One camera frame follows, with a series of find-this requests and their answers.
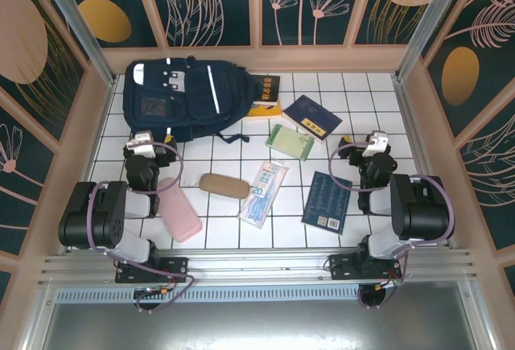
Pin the tan fabric glasses case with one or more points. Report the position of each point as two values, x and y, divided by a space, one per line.
223 186

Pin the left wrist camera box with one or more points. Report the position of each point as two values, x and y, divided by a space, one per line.
140 145

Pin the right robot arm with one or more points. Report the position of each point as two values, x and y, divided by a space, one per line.
422 213

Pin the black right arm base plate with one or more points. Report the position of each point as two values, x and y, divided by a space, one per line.
342 267

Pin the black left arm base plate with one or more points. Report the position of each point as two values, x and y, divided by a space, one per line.
177 269

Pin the aluminium frame post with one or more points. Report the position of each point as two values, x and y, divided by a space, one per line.
426 24
80 32

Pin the aluminium mounting rail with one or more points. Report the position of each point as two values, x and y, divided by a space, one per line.
257 263

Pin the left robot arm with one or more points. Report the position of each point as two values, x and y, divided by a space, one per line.
92 217

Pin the navy book with yellow label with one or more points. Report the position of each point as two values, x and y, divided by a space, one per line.
310 116

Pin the light green notebook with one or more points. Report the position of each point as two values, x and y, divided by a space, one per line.
289 141

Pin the grey metal base sheet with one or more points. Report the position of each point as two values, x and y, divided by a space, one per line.
257 326

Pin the pink pencil case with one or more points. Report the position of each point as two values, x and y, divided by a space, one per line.
179 213

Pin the yellow paperback book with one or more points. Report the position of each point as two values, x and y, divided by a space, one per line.
263 112

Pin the black book with gold title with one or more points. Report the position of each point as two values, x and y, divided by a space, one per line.
267 88

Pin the aluminium side rail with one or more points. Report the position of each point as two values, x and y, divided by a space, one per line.
409 112

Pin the clear ruler set package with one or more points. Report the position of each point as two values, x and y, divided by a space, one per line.
261 193

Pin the dark blue booklet with barcode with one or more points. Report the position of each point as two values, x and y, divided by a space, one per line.
326 201

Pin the navy blue backpack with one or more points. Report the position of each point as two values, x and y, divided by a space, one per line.
201 96

